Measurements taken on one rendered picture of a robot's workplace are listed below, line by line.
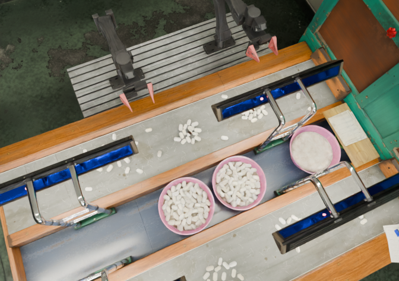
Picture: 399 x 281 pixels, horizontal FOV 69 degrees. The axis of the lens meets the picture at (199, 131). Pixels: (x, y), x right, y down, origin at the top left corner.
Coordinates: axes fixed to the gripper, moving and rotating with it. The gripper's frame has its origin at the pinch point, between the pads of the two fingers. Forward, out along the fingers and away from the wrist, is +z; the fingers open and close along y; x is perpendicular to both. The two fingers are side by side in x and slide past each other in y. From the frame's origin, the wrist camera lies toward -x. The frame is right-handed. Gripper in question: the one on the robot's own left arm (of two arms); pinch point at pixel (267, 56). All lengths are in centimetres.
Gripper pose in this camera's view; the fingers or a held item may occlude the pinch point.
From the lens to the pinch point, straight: 138.3
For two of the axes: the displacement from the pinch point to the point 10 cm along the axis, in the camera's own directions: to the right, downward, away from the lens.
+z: 4.2, 8.7, -2.7
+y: 9.0, -3.8, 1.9
